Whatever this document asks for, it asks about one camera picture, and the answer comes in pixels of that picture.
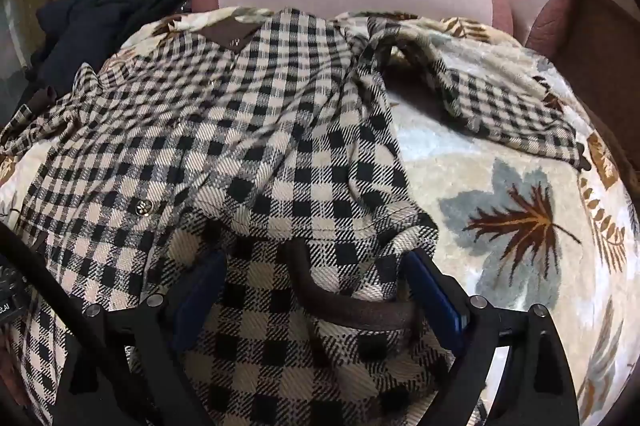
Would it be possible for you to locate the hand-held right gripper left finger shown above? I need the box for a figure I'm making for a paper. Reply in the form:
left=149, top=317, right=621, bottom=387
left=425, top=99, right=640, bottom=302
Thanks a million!
left=52, top=250, right=230, bottom=426

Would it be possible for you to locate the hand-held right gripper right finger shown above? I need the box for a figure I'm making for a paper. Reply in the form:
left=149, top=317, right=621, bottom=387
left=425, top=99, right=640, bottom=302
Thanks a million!
left=402, top=251, right=581, bottom=426

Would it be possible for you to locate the black and cream checkered shirt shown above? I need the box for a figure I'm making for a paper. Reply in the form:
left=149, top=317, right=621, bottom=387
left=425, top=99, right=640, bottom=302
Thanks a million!
left=0, top=7, right=593, bottom=426

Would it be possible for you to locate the black clothes pile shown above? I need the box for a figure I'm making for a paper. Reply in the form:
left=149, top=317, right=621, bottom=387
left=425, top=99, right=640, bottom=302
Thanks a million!
left=22, top=0, right=224, bottom=107

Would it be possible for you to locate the leaf print blanket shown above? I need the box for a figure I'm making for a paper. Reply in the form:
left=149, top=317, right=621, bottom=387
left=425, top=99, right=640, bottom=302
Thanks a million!
left=0, top=7, right=638, bottom=426

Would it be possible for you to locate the brown wooden panel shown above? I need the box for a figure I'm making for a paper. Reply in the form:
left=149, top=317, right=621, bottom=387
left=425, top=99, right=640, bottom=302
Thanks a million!
left=547, top=0, right=640, bottom=197

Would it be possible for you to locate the black cable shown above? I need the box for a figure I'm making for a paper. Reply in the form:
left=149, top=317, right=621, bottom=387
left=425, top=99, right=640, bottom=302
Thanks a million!
left=0, top=222, right=108, bottom=332

